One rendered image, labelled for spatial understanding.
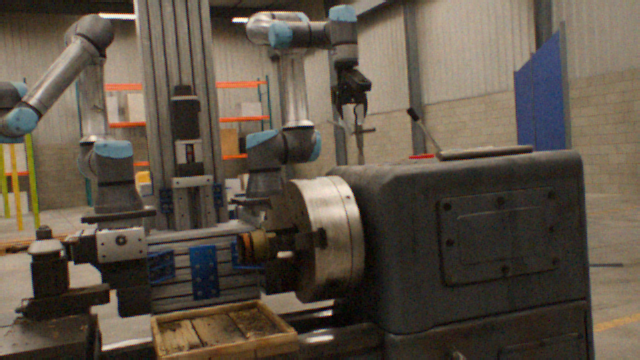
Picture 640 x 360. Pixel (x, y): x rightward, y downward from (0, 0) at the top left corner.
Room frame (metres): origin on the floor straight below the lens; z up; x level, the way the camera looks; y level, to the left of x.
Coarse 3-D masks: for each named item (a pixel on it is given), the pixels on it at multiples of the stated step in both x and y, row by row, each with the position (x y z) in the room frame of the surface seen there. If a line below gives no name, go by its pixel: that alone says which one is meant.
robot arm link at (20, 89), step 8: (0, 88) 1.85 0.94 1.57; (8, 88) 1.86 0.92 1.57; (16, 88) 1.87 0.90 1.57; (24, 88) 1.89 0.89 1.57; (0, 96) 1.85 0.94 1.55; (8, 96) 1.86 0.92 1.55; (16, 96) 1.87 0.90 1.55; (0, 104) 1.85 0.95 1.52; (8, 104) 1.86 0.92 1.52; (16, 104) 1.87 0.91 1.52
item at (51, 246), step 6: (48, 240) 1.37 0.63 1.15; (54, 240) 1.39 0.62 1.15; (30, 246) 1.37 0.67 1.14; (36, 246) 1.36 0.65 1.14; (42, 246) 1.36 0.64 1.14; (48, 246) 1.37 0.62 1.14; (54, 246) 1.37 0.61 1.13; (60, 246) 1.39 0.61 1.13; (30, 252) 1.36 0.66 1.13; (36, 252) 1.36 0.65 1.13; (42, 252) 1.36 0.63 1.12; (48, 252) 1.36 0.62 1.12; (54, 252) 1.37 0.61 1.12
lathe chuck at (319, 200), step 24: (288, 192) 1.53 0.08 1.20; (312, 192) 1.43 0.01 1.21; (336, 192) 1.44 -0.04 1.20; (312, 216) 1.38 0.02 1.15; (336, 216) 1.39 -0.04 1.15; (336, 240) 1.37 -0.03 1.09; (312, 264) 1.38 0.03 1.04; (336, 264) 1.38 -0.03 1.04; (312, 288) 1.40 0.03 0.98; (336, 288) 1.42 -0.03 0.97
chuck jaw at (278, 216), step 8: (272, 200) 1.55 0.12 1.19; (280, 200) 1.56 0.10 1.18; (272, 208) 1.54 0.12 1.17; (280, 208) 1.54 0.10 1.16; (288, 208) 1.54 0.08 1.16; (264, 216) 1.54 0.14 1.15; (272, 216) 1.52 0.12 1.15; (280, 216) 1.52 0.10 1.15; (288, 216) 1.53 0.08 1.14; (264, 224) 1.50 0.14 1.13; (272, 224) 1.50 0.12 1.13; (280, 224) 1.51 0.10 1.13; (288, 224) 1.51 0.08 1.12; (280, 232) 1.51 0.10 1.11; (288, 232) 1.52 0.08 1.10; (296, 232) 1.54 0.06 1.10
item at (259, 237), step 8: (248, 232) 1.48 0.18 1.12; (256, 232) 1.46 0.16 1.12; (264, 232) 1.45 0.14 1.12; (272, 232) 1.48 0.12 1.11; (240, 240) 1.44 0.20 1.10; (248, 240) 1.44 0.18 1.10; (256, 240) 1.44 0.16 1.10; (264, 240) 1.44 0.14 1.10; (240, 248) 1.49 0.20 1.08; (248, 248) 1.43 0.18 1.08; (256, 248) 1.43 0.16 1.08; (264, 248) 1.44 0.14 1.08; (240, 256) 1.47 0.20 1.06; (248, 256) 1.43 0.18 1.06; (256, 256) 1.43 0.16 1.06; (264, 256) 1.44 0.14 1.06; (272, 256) 1.47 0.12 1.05; (264, 264) 1.47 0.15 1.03
